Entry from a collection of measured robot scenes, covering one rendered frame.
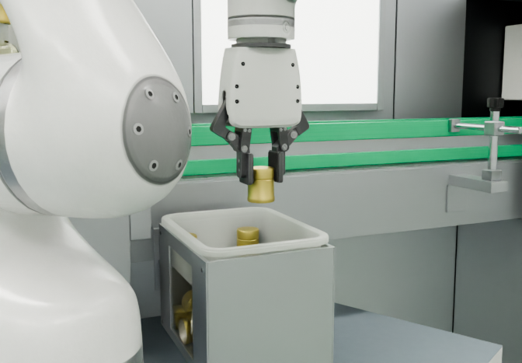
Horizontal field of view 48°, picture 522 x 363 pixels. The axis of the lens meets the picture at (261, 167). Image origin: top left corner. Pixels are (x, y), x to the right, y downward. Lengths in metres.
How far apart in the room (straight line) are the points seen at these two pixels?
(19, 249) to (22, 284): 0.03
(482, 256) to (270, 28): 0.93
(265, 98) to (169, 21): 0.43
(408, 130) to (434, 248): 0.43
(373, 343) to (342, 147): 0.35
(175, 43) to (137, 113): 0.75
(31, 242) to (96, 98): 0.16
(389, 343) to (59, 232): 0.73
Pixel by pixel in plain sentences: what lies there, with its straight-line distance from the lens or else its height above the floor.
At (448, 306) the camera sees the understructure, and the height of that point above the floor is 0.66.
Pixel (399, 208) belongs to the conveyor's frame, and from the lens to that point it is 1.14.
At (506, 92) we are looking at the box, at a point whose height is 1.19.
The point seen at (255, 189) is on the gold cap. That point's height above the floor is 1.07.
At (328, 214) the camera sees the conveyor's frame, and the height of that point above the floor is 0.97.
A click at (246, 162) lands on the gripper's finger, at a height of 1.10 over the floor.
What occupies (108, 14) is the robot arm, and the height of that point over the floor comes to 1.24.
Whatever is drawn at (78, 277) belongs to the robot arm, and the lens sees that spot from 0.45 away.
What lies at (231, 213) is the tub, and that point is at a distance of 0.90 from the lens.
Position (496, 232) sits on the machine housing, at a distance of 1.44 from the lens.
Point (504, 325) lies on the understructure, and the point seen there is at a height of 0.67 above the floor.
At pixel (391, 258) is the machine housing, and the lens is 1.42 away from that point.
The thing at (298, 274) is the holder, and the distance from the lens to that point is 0.73.
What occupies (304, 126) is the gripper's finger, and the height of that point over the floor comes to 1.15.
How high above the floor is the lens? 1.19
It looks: 7 degrees down
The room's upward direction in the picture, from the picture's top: straight up
